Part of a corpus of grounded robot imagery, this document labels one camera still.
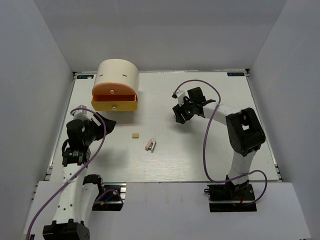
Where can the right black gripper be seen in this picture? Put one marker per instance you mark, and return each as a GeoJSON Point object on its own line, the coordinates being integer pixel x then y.
{"type": "Point", "coordinates": [179, 110]}

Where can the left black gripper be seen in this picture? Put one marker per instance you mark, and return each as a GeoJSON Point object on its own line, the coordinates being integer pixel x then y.
{"type": "Point", "coordinates": [110, 124]}

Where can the small beige eraser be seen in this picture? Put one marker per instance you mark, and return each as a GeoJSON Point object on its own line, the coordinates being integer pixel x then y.
{"type": "Point", "coordinates": [135, 135]}

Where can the orange organizer drawer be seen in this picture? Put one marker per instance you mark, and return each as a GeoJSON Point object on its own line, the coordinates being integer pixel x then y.
{"type": "Point", "coordinates": [113, 88]}

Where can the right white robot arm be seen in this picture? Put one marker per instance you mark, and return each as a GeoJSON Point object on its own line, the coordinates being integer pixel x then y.
{"type": "Point", "coordinates": [244, 130]}

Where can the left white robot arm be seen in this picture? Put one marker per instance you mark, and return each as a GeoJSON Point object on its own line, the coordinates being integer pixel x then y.
{"type": "Point", "coordinates": [76, 200]}

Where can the cream cylindrical desk organizer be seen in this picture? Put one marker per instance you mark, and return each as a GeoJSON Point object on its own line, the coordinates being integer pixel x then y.
{"type": "Point", "coordinates": [118, 71]}

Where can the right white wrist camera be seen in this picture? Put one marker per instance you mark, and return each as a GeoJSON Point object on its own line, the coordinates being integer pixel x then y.
{"type": "Point", "coordinates": [179, 96]}

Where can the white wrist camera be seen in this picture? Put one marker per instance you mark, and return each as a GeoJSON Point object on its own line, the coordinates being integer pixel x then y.
{"type": "Point", "coordinates": [80, 113]}
{"type": "Point", "coordinates": [179, 96]}

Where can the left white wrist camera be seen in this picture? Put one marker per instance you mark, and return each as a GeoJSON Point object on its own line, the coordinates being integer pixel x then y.
{"type": "Point", "coordinates": [80, 113]}

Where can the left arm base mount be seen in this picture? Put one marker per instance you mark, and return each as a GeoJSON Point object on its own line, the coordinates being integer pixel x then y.
{"type": "Point", "coordinates": [111, 198]}

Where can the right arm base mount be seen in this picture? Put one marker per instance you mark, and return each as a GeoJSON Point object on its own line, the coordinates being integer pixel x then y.
{"type": "Point", "coordinates": [221, 200]}

